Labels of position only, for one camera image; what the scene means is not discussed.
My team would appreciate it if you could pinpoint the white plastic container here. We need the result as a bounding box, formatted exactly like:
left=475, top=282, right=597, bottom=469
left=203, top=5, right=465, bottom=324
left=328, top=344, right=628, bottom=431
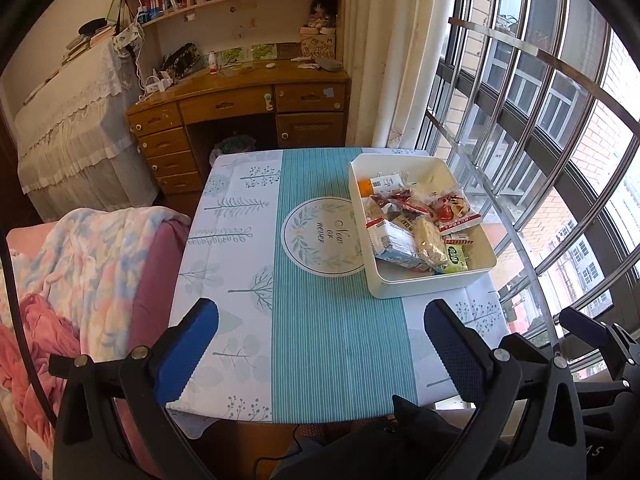
left=347, top=152, right=498, bottom=301

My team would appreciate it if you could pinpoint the wooden bookshelf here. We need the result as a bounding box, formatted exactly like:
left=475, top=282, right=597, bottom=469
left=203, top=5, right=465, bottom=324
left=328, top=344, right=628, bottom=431
left=122, top=0, right=346, bottom=73

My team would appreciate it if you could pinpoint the green plastic bag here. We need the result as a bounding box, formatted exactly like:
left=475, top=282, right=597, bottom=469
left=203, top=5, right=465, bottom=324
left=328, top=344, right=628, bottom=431
left=209, top=134, right=258, bottom=166

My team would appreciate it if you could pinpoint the pastel floral blanket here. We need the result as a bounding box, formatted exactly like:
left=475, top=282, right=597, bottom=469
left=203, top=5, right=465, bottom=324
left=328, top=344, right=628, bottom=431
left=7, top=205, right=193, bottom=361

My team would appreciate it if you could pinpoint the row of green picture cards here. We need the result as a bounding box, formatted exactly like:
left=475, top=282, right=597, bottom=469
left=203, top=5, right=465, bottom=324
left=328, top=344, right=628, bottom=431
left=220, top=42, right=278, bottom=63

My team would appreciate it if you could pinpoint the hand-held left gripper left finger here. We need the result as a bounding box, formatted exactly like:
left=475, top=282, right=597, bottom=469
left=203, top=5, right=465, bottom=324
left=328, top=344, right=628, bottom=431
left=49, top=297, right=221, bottom=480

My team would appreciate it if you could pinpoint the pink fleece blanket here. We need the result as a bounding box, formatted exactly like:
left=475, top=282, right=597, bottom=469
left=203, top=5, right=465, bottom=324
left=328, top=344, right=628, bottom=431
left=0, top=292, right=83, bottom=441

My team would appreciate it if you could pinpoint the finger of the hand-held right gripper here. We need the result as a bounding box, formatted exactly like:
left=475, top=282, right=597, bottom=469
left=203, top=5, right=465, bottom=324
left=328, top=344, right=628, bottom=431
left=570, top=377, right=640, bottom=480
left=557, top=306, right=640, bottom=378

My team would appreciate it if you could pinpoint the mauve sofa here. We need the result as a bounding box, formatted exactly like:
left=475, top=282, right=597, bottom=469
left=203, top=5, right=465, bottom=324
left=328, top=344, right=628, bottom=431
left=5, top=220, right=191, bottom=480

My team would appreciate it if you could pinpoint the wooden desk with drawers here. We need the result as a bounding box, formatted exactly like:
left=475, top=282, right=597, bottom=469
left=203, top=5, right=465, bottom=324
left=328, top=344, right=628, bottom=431
left=126, top=59, right=351, bottom=196

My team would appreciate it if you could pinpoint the white power strip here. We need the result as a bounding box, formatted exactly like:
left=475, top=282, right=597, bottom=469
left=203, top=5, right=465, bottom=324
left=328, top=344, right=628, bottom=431
left=140, top=72, right=173, bottom=96

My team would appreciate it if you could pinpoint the printed cardboard box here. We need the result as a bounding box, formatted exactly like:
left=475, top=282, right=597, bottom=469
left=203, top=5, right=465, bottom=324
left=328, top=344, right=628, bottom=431
left=299, top=27, right=337, bottom=61

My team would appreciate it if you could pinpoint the cream curtain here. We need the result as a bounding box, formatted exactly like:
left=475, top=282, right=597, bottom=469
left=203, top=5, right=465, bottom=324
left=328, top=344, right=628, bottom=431
left=340, top=0, right=473, bottom=153

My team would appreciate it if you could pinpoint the green edged panel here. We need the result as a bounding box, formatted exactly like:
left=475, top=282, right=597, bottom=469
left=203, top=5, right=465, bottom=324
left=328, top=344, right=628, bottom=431
left=107, top=0, right=128, bottom=31

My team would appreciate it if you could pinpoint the dark floral case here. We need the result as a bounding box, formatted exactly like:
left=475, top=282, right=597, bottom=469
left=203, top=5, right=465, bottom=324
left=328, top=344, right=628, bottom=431
left=160, top=42, right=203, bottom=81

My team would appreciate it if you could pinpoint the clear bag of sponge cake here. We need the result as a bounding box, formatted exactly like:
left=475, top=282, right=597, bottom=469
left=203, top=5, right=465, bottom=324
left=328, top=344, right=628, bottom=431
left=372, top=220, right=431, bottom=271

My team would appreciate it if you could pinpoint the green snack packet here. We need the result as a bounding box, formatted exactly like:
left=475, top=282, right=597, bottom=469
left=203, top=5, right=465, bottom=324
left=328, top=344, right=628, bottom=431
left=442, top=242, right=473, bottom=275

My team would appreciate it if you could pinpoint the stack of books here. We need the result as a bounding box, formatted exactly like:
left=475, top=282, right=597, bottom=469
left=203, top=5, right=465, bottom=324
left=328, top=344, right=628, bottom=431
left=62, top=22, right=118, bottom=66

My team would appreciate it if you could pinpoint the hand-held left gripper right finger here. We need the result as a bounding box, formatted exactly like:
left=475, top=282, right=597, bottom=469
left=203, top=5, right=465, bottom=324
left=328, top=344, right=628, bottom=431
left=423, top=299, right=586, bottom=480

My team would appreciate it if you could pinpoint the red and white snack packet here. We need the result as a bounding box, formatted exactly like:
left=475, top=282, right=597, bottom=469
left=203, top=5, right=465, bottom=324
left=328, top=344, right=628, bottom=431
left=432, top=192, right=483, bottom=233

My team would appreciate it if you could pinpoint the cloth doll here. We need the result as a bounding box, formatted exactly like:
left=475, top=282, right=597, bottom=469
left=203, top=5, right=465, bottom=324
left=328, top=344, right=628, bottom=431
left=306, top=0, right=337, bottom=31

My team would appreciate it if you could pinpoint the black cable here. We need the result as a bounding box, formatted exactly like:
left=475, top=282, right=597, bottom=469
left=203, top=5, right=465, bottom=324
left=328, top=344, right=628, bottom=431
left=0, top=232, right=58, bottom=431

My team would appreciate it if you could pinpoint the clear bag of red candies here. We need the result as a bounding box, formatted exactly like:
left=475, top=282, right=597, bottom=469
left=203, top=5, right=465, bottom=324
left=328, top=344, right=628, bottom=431
left=367, top=190, right=426, bottom=216

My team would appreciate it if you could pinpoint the white floral pouch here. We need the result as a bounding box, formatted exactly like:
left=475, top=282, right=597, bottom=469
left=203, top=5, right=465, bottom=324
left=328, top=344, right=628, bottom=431
left=112, top=22, right=146, bottom=53

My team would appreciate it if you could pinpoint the white lace bed cover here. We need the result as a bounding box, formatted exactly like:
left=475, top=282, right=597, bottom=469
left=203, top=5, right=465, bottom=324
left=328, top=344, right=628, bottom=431
left=12, top=35, right=161, bottom=221

